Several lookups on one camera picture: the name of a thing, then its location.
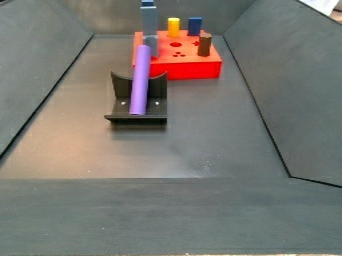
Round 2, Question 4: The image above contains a short dark blue block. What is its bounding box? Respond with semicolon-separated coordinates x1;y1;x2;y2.
188;17;201;36

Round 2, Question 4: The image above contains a purple cylinder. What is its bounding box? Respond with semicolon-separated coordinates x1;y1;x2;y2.
129;45;151;115

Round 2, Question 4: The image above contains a light blue arch block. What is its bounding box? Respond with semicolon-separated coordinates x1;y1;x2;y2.
143;35;159;57

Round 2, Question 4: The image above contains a black curved cradle stand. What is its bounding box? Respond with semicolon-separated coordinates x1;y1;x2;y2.
104;73;167;125

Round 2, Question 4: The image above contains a yellow cylinder peg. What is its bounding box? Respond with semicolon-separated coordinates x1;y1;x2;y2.
167;17;180;38

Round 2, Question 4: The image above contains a tall light blue block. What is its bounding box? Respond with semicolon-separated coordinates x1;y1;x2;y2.
140;6;157;36

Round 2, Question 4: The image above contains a brown hexagonal peg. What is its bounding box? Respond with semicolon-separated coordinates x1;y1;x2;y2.
197;32;211;57

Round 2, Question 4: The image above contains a tall dark blue block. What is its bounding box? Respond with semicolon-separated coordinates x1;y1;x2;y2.
141;0;153;7

